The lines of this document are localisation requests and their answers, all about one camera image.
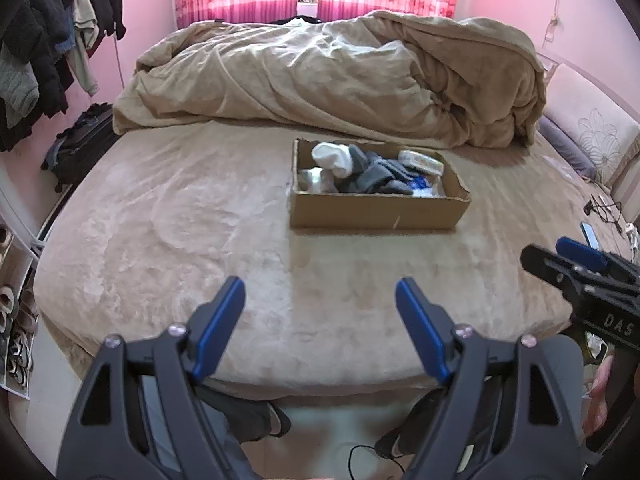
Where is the grey knit sock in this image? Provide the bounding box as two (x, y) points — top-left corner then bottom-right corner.
(337, 172), (381, 195)
(345, 144), (373, 181)

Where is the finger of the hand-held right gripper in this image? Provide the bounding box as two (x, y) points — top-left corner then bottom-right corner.
(520, 244), (607, 297)
(556, 236), (640, 283)

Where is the white floral pillow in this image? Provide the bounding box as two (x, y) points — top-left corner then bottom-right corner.
(542, 62), (640, 188)

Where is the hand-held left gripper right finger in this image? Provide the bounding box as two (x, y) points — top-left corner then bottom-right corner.
(395, 276), (584, 480)

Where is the person's leg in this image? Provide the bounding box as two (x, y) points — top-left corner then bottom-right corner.
(375, 334), (586, 480)
(192, 385), (281, 480)

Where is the white sock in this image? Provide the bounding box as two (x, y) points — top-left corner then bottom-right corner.
(299, 167), (342, 193)
(311, 142), (353, 178)

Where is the white shoe rack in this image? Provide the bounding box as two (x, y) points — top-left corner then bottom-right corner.
(0, 180), (56, 401)

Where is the purple pillow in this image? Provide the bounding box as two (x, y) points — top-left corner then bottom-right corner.
(537, 117), (598, 178)

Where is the black cable with plug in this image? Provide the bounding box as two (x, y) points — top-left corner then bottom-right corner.
(582, 192), (628, 226)

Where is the person's right leg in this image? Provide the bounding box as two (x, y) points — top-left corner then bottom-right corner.
(375, 334), (586, 480)

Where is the rack of hanging clothes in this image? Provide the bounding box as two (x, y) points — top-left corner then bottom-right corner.
(0, 0), (126, 153)

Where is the black floor cable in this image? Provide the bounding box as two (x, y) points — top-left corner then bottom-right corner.
(348, 442), (407, 477)

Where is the beige duvet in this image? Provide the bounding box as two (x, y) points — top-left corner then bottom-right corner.
(112, 10), (548, 150)

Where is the white tissue pack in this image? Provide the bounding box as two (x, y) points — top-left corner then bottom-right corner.
(407, 175), (446, 198)

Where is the wall switch with cable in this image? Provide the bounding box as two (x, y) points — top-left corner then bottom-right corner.
(546, 0), (563, 43)

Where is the person's shoe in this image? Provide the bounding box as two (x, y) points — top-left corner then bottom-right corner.
(375, 430), (402, 459)
(266, 402), (292, 437)

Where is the bag of cotton swabs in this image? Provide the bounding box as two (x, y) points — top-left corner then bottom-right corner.
(397, 149), (447, 177)

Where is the person's right hand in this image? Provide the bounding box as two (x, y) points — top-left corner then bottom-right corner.
(582, 355), (617, 437)

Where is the bed with beige sheet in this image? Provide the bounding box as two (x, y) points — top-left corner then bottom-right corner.
(32, 110), (640, 401)

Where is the person's left shoe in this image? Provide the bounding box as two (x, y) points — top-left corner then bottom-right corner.
(266, 402), (292, 437)

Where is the person's left leg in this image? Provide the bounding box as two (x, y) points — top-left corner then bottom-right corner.
(192, 385), (281, 480)

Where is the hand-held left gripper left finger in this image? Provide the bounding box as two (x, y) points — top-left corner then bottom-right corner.
(57, 276), (251, 480)

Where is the black suitcase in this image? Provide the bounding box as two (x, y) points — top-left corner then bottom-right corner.
(42, 102), (118, 192)

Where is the dark grey dotted sock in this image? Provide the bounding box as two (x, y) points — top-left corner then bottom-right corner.
(367, 155), (416, 186)
(375, 178), (416, 196)

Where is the smartphone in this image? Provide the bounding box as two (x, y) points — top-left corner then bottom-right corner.
(580, 221), (601, 251)

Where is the person's right shoe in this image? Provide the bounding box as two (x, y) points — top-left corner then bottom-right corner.
(375, 430), (402, 459)

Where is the cardboard box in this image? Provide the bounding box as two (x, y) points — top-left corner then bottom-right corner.
(289, 137), (472, 231)

